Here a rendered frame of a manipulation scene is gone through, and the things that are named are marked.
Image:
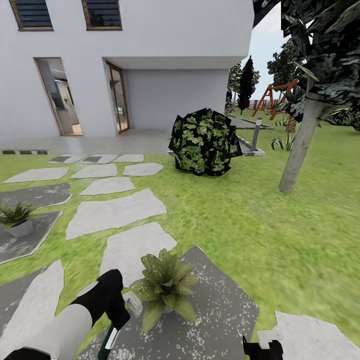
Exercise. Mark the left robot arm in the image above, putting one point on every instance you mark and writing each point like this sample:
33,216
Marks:
63,336

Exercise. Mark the insectifuge atomizer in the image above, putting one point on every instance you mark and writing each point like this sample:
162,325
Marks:
108,343

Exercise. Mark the pot plant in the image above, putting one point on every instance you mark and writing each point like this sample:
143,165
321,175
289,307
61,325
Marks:
17,220
166,281

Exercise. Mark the fixed window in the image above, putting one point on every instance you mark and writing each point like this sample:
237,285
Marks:
60,96

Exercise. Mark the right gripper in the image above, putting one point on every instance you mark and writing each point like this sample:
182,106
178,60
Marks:
257,353

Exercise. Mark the door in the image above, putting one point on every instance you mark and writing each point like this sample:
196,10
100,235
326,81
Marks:
118,96

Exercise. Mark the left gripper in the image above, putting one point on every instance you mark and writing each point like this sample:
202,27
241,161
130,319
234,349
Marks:
118,315

